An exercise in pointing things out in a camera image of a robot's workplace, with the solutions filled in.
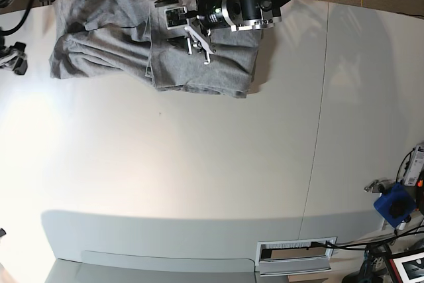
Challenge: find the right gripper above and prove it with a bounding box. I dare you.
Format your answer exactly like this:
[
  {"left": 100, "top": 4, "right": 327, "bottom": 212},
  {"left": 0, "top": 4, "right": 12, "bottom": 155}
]
[{"left": 1, "top": 42, "right": 27, "bottom": 76}]

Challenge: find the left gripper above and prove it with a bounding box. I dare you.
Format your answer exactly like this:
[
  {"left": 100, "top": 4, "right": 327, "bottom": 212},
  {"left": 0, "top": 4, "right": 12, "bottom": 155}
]
[{"left": 154, "top": 0, "right": 215, "bottom": 65}]

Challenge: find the grey T-shirt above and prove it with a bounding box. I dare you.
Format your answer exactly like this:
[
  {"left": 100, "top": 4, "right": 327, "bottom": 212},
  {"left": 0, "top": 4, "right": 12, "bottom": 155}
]
[{"left": 49, "top": 0, "right": 262, "bottom": 98}]

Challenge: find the metal table clamp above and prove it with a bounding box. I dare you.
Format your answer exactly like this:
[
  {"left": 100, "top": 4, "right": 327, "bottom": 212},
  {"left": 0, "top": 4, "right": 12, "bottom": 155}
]
[{"left": 364, "top": 179, "right": 393, "bottom": 194}]

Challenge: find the white barcode power adapter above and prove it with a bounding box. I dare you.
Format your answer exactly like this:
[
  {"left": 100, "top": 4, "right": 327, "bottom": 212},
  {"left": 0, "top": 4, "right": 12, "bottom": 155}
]
[{"left": 403, "top": 144, "right": 423, "bottom": 187}]

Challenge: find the blue plastic device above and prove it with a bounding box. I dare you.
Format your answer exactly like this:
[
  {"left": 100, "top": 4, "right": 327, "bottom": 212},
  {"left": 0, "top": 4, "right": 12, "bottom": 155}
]
[{"left": 374, "top": 183, "right": 417, "bottom": 228}]

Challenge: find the framed picture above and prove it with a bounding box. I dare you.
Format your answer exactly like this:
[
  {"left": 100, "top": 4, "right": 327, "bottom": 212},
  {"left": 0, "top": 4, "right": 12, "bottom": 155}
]
[{"left": 389, "top": 251, "right": 423, "bottom": 283}]

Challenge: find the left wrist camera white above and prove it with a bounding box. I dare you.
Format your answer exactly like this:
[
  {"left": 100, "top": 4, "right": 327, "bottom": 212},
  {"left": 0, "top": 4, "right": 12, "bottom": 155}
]
[{"left": 164, "top": 7, "right": 187, "bottom": 30}]

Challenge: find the table cable grommet box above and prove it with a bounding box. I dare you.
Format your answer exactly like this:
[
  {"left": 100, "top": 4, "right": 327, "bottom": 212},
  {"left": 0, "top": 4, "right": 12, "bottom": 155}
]
[{"left": 255, "top": 237, "right": 337, "bottom": 276}]

